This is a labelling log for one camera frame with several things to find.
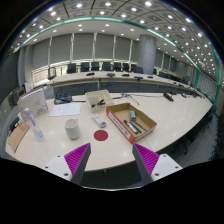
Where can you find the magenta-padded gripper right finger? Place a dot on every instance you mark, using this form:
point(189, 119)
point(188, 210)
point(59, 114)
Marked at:
point(146, 159)

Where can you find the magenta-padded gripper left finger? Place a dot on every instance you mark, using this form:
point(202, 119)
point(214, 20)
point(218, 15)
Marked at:
point(77, 160)

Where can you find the clear plastic water bottle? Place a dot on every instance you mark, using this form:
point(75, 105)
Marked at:
point(33, 126)

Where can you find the white ceramic mug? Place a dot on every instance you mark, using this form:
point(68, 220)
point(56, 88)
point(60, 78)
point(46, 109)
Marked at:
point(72, 129)

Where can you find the flat round red coaster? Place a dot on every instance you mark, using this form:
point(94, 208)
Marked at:
point(101, 135)

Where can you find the black marker pen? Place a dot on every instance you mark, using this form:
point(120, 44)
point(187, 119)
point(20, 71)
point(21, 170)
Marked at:
point(132, 127)

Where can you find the small white packet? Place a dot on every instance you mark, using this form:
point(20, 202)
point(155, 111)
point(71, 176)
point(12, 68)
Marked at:
point(99, 120)

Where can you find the green eraser block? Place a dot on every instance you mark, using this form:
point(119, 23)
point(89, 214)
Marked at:
point(132, 115)

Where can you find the brown cardboard box red label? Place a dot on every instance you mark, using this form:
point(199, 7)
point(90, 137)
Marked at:
point(116, 121)

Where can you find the white paper sheet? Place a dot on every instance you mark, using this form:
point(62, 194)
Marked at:
point(65, 109)

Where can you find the black clip tool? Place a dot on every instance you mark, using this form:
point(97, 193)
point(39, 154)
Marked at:
point(99, 103)

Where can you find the black desk device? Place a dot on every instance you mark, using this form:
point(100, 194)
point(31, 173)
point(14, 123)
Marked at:
point(63, 98)

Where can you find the black desk microphone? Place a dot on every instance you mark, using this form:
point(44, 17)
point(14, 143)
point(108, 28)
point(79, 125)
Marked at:
point(168, 97)

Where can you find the white open cardboard box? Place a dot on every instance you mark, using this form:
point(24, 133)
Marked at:
point(100, 95)

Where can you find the white paper ream box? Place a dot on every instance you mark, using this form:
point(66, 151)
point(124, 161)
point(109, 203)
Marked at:
point(32, 103)

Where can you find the black stapler device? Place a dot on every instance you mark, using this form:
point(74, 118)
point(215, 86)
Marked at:
point(14, 123)

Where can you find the black office chairs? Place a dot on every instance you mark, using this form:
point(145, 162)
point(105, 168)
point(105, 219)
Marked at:
point(95, 66)

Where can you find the round ceiling lights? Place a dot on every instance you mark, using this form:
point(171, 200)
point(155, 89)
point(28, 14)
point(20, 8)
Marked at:
point(79, 5)

